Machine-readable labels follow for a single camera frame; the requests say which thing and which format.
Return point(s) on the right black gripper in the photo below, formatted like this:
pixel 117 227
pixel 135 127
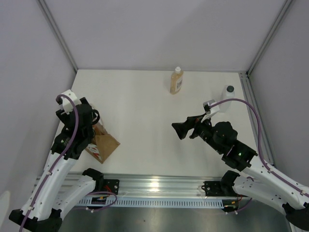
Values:
pixel 182 128

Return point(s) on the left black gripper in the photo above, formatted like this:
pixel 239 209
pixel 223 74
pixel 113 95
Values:
pixel 63 117

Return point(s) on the white bottle grey cap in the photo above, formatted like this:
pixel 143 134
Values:
pixel 227 93

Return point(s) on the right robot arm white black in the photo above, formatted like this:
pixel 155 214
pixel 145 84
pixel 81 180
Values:
pixel 248 176

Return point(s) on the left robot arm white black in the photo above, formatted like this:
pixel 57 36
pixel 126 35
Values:
pixel 45 211

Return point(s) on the amber liquid bottle white cap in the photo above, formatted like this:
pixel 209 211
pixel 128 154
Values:
pixel 176 81

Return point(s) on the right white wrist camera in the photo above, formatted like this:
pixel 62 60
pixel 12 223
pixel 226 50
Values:
pixel 209 109

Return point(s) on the aluminium mounting rail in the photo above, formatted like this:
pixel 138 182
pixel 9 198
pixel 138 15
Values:
pixel 155 186

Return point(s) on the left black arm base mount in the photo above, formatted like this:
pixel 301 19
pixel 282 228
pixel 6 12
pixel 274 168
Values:
pixel 101 183

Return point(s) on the white slotted cable duct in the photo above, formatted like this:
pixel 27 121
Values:
pixel 152 202

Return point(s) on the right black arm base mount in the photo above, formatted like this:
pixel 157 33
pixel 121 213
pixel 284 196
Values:
pixel 216 189

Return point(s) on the left aluminium frame post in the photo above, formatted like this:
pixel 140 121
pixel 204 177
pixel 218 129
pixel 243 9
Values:
pixel 57 33

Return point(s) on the aluminium frame post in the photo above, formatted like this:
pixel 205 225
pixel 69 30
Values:
pixel 57 33
pixel 279 19

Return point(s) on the right aluminium frame post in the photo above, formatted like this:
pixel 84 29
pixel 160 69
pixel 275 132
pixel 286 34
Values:
pixel 279 19

